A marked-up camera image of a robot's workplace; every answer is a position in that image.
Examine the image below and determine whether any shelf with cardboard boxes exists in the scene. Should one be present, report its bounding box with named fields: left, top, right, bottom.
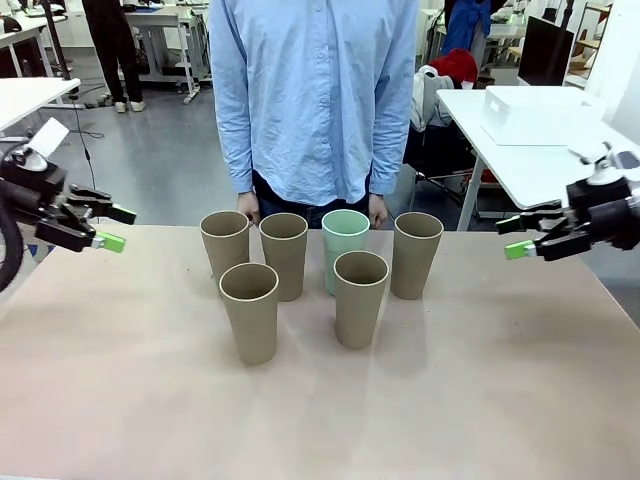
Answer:
left=569, top=0, right=609, bottom=89

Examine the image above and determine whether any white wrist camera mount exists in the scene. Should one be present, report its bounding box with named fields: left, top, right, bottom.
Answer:
left=7, top=118, right=70, bottom=174
left=567, top=141, right=640, bottom=187

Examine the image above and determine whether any person in blue shirt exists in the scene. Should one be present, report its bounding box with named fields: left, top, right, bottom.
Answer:
left=207, top=0, right=420, bottom=231

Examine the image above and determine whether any person's right hand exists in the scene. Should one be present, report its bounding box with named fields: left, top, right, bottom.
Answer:
left=236, top=191, right=262, bottom=228

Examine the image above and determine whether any right forearm in blue sleeve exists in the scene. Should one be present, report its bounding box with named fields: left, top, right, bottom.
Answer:
left=219, top=114, right=258, bottom=197

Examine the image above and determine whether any white background desk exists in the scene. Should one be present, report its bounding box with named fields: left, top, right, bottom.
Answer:
left=0, top=7, right=69, bottom=79

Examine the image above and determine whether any black computer monitor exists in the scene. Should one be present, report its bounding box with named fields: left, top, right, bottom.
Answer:
left=517, top=14, right=576, bottom=88

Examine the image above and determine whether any person's left hand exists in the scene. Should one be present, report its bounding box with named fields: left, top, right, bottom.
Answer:
left=367, top=193, right=390, bottom=229

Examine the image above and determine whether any person in black clothes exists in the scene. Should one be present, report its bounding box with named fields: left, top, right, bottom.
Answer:
left=82, top=0, right=147, bottom=115

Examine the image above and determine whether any tan cup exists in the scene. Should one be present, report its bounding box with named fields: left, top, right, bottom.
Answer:
left=333, top=251, right=390, bottom=350
left=199, top=210, right=251, bottom=299
left=390, top=211, right=445, bottom=301
left=219, top=261, right=280, bottom=366
left=258, top=213, right=309, bottom=303

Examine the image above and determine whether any grey metal frame desk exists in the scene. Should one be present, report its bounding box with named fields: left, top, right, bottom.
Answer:
left=117, top=2, right=214, bottom=105

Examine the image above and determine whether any grey jacket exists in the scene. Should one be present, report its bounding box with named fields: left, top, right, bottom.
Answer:
left=410, top=64, right=455, bottom=133

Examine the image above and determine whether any red garment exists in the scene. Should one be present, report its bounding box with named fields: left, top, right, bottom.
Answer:
left=428, top=48, right=480, bottom=85

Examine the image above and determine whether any black stand pole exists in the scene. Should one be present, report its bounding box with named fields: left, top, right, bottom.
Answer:
left=40, top=0, right=72, bottom=81

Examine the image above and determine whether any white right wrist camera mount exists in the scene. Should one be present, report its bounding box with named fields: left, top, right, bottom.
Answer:
left=567, top=141, right=640, bottom=187

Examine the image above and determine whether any large white table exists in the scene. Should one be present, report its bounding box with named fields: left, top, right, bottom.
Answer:
left=436, top=87, right=640, bottom=232

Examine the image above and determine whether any pale green cup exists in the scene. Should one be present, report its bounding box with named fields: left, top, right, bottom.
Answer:
left=321, top=209, right=371, bottom=297

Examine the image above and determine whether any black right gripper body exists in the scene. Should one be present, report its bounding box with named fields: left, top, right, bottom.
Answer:
left=565, top=177, right=640, bottom=252

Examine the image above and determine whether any small white table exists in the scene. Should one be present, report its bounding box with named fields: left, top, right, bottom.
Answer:
left=0, top=77, right=82, bottom=134

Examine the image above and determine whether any white plastic basket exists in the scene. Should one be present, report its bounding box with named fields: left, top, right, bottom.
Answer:
left=484, top=85, right=608, bottom=130

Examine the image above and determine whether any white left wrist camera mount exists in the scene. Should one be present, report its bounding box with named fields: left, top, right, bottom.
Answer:
left=7, top=118, right=70, bottom=174

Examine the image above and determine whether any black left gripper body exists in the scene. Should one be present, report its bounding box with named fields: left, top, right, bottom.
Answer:
left=0, top=162, right=70, bottom=225

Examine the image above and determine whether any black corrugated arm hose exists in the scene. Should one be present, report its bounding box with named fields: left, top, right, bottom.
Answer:
left=0, top=179, right=25, bottom=294

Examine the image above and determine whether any black office chair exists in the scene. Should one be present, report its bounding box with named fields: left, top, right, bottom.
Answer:
left=402, top=127, right=479, bottom=211

